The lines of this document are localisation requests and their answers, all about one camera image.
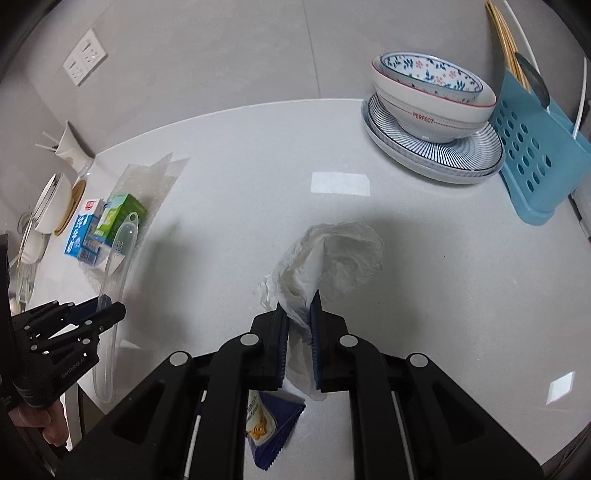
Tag green white medicine box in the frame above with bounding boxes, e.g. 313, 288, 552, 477
90, 193, 147, 268

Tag blue utensil holder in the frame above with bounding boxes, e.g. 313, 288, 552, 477
490, 71, 590, 226

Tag blue white milk carton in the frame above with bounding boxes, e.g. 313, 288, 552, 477
64, 199, 105, 266

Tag person left hand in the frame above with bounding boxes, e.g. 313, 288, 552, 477
9, 400, 69, 447

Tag white toothpick holder vase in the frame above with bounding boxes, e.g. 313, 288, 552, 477
35, 121, 95, 177

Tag floral blue small bowl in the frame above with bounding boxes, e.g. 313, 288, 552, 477
379, 52, 484, 104

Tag white tissue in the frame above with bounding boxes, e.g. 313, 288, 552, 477
259, 222, 385, 401

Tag clear plastic tube package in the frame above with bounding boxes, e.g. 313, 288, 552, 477
92, 212, 139, 404

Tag blue snack wrapper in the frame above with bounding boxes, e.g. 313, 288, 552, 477
245, 390, 305, 471

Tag white wall socket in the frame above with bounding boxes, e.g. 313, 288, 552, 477
63, 29, 107, 87

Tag clear bubble wrap sheet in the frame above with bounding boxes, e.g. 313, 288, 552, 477
82, 154, 191, 296

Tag white bowl with red rim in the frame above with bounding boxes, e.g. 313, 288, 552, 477
370, 56, 497, 144

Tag wooden chopsticks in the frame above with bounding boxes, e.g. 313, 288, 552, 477
485, 1, 531, 92

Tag white small pot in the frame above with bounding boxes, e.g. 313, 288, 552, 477
10, 223, 50, 266

